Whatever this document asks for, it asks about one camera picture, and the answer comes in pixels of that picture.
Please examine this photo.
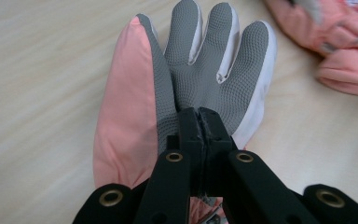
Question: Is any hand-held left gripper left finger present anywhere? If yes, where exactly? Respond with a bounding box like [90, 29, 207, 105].
[133, 106, 205, 224]

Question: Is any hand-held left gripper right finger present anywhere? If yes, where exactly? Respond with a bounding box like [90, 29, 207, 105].
[199, 107, 321, 224]

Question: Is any pink glove with gray palm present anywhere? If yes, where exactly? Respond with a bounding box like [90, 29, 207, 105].
[92, 0, 278, 224]

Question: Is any pink glove with printed patch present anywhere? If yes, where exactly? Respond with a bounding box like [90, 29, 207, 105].
[263, 0, 358, 97]

